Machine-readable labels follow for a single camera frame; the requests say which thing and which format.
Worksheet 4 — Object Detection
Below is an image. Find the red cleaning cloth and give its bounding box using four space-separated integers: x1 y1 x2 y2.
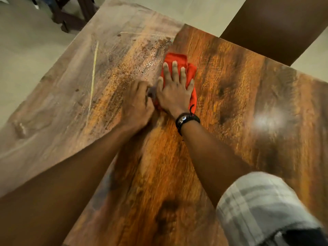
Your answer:
153 52 198 114

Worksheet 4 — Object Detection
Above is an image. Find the person's left forearm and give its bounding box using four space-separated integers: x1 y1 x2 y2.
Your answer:
0 124 134 246

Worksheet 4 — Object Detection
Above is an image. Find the black white plaid shirt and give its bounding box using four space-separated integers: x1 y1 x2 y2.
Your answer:
216 171 328 246

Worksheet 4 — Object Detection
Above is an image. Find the dark brown chair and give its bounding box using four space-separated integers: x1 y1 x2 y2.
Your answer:
220 0 328 66

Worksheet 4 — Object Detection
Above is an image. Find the person's left hand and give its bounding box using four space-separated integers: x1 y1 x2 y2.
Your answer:
120 79 155 133

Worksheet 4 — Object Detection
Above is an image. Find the person's right hand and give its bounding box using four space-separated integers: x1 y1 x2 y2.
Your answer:
156 60 195 120

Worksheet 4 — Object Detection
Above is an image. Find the black beaded bracelet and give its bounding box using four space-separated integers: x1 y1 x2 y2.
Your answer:
177 114 201 136

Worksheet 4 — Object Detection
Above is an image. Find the person's right forearm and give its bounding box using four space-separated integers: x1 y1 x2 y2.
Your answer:
180 120 253 208

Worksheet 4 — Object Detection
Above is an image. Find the wooden table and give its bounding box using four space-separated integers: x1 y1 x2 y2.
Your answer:
0 0 328 246

